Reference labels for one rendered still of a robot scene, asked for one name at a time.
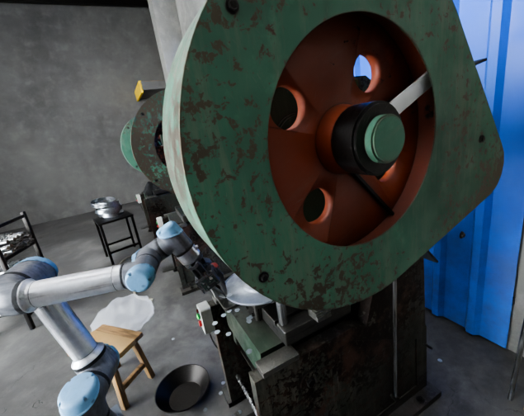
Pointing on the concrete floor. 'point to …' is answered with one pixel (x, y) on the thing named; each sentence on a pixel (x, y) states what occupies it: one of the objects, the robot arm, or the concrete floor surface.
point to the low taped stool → (120, 338)
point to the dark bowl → (181, 388)
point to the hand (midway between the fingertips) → (224, 293)
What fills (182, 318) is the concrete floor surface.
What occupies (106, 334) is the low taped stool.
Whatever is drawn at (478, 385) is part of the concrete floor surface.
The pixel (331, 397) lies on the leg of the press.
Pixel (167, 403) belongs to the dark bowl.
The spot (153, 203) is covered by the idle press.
